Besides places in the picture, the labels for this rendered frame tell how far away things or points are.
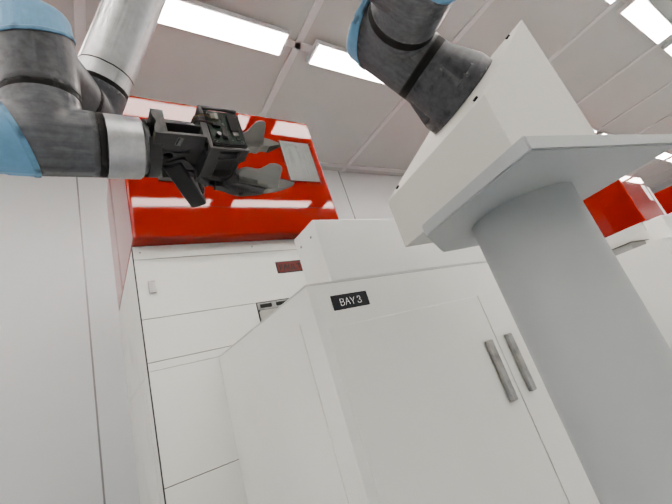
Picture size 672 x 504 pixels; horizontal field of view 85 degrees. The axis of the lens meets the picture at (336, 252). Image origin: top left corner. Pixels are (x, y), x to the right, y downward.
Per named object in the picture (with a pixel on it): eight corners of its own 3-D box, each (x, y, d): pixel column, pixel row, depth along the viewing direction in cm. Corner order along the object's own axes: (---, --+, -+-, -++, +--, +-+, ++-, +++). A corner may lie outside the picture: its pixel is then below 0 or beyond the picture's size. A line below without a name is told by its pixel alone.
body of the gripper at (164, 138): (255, 153, 49) (156, 146, 42) (235, 191, 55) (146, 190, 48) (240, 109, 51) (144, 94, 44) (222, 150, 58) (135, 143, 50)
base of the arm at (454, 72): (497, 48, 67) (453, 15, 66) (485, 76, 57) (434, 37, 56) (444, 114, 78) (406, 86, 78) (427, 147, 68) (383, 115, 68)
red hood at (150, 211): (118, 313, 171) (106, 201, 190) (278, 291, 218) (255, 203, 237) (133, 238, 114) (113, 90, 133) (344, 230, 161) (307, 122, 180)
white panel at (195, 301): (147, 373, 107) (131, 249, 120) (364, 324, 154) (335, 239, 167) (148, 371, 105) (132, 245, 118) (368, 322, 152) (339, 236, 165)
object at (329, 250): (309, 297, 80) (293, 239, 85) (465, 273, 112) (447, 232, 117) (330, 281, 73) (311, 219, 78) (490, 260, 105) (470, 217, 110)
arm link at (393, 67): (421, 65, 74) (366, 23, 73) (454, 12, 61) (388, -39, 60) (390, 107, 71) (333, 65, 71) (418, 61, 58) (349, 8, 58)
